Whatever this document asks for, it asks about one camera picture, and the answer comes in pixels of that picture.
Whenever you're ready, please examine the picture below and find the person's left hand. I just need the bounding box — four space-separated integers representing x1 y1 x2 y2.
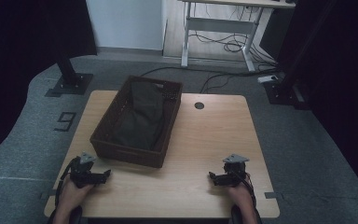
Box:
57 178 96 209

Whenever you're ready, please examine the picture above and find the brown woven basket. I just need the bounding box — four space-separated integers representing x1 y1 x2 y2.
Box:
89 75 184 169

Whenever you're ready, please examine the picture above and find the white metal desk frame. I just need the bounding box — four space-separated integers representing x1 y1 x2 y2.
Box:
177 0 296 73

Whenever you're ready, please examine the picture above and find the short black floor cable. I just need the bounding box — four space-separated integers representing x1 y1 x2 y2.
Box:
200 73 234 94

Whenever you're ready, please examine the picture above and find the black tape floor marking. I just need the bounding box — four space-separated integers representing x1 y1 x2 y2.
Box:
53 111 77 133

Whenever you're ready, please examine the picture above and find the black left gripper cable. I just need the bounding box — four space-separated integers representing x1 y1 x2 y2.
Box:
54 157 79 208

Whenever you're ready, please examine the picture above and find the black stand with base plate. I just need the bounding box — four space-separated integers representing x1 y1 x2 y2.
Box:
45 52 94 98
262 0 339 110

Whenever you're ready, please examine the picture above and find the dark pleated skirt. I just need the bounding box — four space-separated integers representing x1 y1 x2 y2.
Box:
110 79 166 152

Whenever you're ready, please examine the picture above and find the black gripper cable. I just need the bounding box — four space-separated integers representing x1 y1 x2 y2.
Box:
54 157 79 208
234 171 259 208

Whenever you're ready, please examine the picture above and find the black curtain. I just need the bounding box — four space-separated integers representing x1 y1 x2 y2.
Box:
276 0 358 206
0 0 98 166

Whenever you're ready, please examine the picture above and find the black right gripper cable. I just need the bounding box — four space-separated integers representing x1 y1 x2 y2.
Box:
234 171 259 208

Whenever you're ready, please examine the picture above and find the tangle of black cables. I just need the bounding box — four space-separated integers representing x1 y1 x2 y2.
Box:
188 31 278 73

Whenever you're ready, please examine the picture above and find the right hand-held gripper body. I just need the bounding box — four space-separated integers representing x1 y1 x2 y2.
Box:
217 153 250 189

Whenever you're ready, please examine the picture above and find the dark box under desk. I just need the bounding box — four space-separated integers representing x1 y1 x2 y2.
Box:
258 7 295 62

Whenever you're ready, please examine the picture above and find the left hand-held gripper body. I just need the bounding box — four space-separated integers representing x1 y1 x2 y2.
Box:
69 151 106 189

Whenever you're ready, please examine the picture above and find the person's right hand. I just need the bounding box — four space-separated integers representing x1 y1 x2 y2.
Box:
227 182 256 210

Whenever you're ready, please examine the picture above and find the white power strip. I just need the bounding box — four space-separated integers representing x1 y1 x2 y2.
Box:
256 75 280 84

